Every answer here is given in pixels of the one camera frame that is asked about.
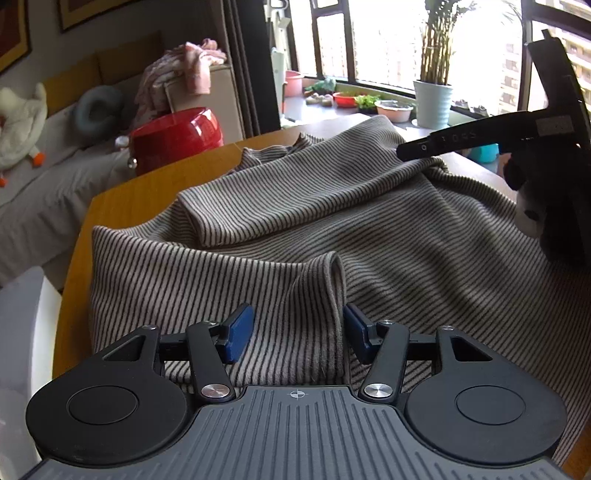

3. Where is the light blue cup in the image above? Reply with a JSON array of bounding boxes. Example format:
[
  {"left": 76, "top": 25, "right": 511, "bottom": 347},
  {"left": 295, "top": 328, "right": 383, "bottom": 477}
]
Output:
[{"left": 468, "top": 143, "right": 500, "bottom": 164}]

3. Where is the pink plastic basin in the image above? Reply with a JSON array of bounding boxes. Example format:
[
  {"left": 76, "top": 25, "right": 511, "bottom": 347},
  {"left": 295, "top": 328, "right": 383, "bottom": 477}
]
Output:
[{"left": 283, "top": 70, "right": 304, "bottom": 99}]

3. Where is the white standing rack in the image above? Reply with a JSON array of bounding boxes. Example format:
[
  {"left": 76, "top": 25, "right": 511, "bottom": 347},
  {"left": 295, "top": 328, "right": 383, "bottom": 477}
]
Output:
[{"left": 267, "top": 0, "right": 291, "bottom": 114}]

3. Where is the pink bowl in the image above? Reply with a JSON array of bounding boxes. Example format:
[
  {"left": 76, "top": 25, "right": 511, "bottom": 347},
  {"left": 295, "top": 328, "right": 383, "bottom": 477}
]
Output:
[{"left": 374, "top": 100, "right": 414, "bottom": 123}]

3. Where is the framed wall picture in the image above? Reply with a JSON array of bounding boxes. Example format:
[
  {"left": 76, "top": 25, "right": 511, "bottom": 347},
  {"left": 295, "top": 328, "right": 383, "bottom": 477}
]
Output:
[
  {"left": 56, "top": 0, "right": 153, "bottom": 33},
  {"left": 0, "top": 0, "right": 32, "bottom": 75}
]

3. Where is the pink clothes pile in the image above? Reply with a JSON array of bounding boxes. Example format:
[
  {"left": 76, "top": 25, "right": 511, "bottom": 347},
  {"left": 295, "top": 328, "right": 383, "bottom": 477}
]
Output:
[{"left": 134, "top": 40, "right": 228, "bottom": 132}]

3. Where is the grey bed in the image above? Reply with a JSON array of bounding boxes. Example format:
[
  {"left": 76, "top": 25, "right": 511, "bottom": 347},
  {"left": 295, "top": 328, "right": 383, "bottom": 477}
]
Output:
[{"left": 0, "top": 108, "right": 139, "bottom": 289}]

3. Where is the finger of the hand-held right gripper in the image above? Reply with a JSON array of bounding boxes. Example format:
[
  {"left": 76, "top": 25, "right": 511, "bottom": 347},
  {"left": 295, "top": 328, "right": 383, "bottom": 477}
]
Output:
[{"left": 396, "top": 111, "right": 528, "bottom": 162}]

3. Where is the grey striped knit garment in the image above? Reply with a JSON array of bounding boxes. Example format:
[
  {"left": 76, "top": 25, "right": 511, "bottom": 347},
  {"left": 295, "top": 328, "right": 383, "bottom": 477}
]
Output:
[{"left": 90, "top": 114, "right": 591, "bottom": 468}]

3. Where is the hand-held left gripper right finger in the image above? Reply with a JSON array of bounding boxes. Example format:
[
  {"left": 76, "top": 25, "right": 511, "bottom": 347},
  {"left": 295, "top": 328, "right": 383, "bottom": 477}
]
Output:
[{"left": 342, "top": 303, "right": 497, "bottom": 405}]

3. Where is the beige armchair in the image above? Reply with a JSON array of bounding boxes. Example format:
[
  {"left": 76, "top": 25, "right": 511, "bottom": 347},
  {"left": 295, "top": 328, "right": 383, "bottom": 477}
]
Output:
[{"left": 165, "top": 64, "right": 246, "bottom": 141}]

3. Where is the white goose plush toy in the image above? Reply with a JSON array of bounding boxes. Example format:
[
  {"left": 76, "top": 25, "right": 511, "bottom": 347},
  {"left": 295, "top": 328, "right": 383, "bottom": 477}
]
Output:
[{"left": 0, "top": 83, "right": 48, "bottom": 188}]

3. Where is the grey ring-shaped pillow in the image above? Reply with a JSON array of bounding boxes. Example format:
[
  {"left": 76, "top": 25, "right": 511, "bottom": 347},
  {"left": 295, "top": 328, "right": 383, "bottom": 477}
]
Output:
[{"left": 75, "top": 85, "right": 124, "bottom": 136}]

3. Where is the bamboo plant in white pot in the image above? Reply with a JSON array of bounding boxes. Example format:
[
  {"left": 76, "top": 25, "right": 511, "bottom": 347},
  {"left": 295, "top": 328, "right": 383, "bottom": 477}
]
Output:
[{"left": 412, "top": 0, "right": 476, "bottom": 130}]

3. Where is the red glossy round container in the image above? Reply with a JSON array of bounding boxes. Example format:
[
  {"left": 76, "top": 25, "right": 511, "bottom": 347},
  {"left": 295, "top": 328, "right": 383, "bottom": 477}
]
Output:
[{"left": 128, "top": 107, "right": 225, "bottom": 177}]

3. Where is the grey curtain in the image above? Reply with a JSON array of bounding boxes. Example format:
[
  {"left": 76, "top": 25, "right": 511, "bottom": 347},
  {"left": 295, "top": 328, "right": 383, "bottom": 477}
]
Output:
[{"left": 210, "top": 0, "right": 283, "bottom": 139}]

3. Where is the person's right hand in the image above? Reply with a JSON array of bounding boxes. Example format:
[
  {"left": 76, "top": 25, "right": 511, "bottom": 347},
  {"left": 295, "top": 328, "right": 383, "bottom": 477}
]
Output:
[{"left": 502, "top": 147, "right": 591, "bottom": 267}]

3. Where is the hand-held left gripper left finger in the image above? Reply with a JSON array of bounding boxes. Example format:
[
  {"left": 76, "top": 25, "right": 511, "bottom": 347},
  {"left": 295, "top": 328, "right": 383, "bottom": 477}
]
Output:
[{"left": 99, "top": 303, "right": 256, "bottom": 404}]

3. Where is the yellow headboard cushion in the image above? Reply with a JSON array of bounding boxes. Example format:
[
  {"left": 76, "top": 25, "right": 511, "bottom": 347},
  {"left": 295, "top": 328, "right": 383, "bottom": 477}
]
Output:
[{"left": 41, "top": 31, "right": 163, "bottom": 115}]

